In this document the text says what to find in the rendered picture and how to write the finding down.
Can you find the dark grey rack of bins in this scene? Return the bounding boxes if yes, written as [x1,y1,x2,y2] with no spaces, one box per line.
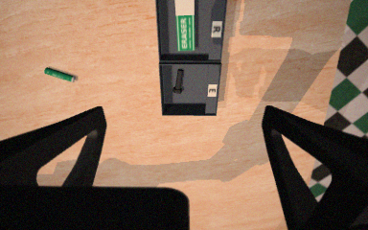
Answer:
[155,0,227,116]

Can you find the green and grey eraser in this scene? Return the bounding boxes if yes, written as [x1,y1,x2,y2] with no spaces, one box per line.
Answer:
[175,0,195,51]

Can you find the green aaa battery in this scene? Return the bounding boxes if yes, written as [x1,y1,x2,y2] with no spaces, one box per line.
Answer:
[44,67,76,82]

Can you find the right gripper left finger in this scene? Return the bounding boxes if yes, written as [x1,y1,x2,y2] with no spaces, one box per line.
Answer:
[0,106,107,187]

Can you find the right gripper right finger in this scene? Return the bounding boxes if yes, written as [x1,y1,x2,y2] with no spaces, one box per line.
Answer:
[262,105,368,230]

